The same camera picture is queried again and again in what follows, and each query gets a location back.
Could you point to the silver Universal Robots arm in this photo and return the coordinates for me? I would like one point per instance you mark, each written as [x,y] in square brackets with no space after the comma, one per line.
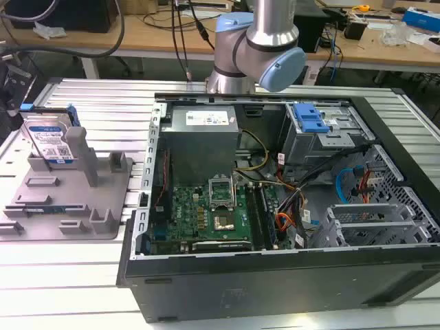
[264,41]

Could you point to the blue disk bay latch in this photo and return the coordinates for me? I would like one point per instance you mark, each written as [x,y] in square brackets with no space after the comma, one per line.
[309,118]

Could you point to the metal disk bay cage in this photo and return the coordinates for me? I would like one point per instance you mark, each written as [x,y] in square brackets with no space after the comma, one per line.
[323,137]

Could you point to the hard disk in blue carrier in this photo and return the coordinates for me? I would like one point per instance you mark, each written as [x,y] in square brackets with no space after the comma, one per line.
[46,137]

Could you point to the grey power supply unit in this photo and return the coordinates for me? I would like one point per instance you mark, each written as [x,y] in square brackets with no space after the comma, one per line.
[199,148]

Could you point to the green motherboard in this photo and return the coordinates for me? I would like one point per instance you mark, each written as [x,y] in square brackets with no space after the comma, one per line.
[206,213]

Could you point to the CPU socket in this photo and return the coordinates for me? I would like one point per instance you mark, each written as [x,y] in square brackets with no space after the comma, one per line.
[223,222]

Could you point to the RAM stick in slot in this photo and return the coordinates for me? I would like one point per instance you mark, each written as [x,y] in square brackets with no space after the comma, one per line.
[255,213]
[269,213]

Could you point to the graphics card with black shroud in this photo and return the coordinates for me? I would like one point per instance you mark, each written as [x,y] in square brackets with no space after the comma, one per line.
[220,246]

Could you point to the black open PC case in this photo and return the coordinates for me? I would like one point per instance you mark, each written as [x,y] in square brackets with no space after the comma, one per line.
[275,285]

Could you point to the wooden desk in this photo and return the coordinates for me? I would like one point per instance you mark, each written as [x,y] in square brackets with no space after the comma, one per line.
[151,34]

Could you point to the grey parts rack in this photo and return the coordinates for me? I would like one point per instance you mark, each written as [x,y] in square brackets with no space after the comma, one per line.
[68,196]

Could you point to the black computer tower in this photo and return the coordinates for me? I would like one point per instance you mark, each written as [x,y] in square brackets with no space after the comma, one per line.
[309,24]

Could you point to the RAM stick on rack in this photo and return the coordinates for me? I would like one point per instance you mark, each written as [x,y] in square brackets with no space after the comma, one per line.
[44,209]

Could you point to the clear plastic bag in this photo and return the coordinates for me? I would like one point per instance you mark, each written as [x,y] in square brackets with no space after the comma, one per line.
[395,34]
[48,30]

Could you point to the blue cardboard box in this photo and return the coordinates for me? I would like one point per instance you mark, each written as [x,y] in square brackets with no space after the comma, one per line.
[421,17]

